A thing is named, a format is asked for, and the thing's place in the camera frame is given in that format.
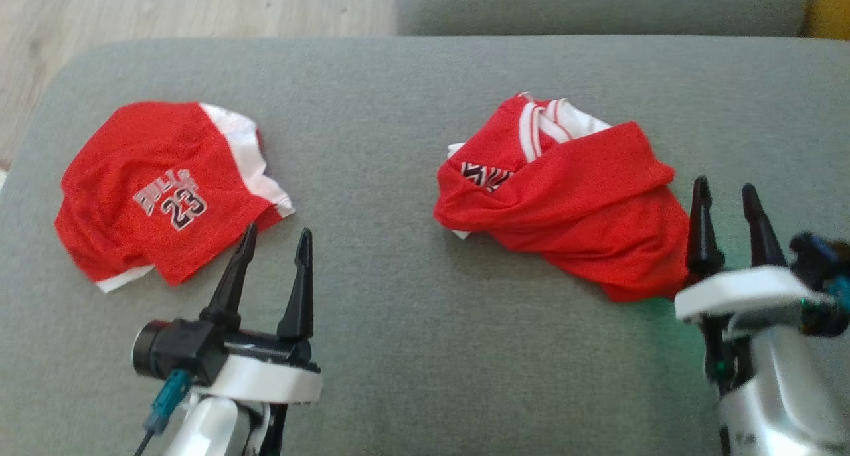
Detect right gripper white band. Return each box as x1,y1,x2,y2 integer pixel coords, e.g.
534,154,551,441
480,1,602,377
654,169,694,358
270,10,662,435
675,176,834,387

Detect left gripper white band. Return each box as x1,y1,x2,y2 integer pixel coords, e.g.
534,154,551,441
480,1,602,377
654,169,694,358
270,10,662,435
193,222,323,456

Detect red white basketball jersey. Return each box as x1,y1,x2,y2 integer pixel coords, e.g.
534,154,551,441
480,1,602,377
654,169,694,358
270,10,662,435
433,92,695,303

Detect red Bulls 23 shorts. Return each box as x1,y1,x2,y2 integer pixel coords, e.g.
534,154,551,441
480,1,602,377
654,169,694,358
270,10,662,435
54,101,296,293

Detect grey sofa seat cushion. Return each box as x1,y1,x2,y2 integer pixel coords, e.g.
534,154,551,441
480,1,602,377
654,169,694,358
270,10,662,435
0,35,850,456

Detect yellow object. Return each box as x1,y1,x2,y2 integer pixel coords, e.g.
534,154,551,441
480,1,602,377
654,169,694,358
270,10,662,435
805,0,850,40

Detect grey sofa back cushion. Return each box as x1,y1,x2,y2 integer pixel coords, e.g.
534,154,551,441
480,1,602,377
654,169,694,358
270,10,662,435
396,0,809,37

